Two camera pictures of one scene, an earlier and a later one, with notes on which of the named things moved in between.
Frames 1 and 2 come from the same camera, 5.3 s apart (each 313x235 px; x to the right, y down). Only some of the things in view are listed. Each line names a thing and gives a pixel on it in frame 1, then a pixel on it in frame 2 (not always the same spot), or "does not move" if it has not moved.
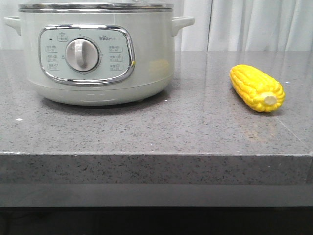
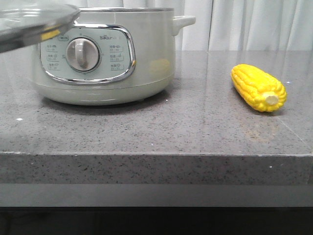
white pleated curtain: [218, 25] does not move
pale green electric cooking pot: [98, 53] does not move
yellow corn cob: [260, 91] does not move
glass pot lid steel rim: [96, 8] to [23, 24]
